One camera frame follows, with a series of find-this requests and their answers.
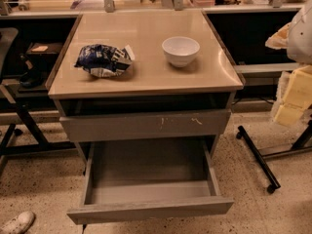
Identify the grey drawer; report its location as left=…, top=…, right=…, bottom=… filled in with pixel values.
left=60, top=109, right=231, bottom=142
left=67, top=137, right=233, bottom=224

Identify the grey drawer cabinet beige top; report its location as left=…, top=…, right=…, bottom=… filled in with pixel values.
left=49, top=10, right=243, bottom=159

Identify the crumpled blue chip bag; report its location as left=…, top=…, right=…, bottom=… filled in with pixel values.
left=74, top=44, right=135, bottom=78

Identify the white ceramic bowl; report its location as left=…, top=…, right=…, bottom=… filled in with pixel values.
left=162, top=36, right=200, bottom=67

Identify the brown box on shelf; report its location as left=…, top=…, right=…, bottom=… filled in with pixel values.
left=26, top=43, right=62, bottom=55

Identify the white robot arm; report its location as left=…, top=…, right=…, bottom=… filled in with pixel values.
left=265, top=0, right=312, bottom=126

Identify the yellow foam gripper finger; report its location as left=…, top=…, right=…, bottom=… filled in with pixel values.
left=272, top=65, right=312, bottom=126

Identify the grey top drawer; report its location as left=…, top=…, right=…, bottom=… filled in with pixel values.
left=60, top=109, right=231, bottom=142

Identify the white shoe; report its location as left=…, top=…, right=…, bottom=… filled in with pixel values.
left=0, top=211, right=35, bottom=234

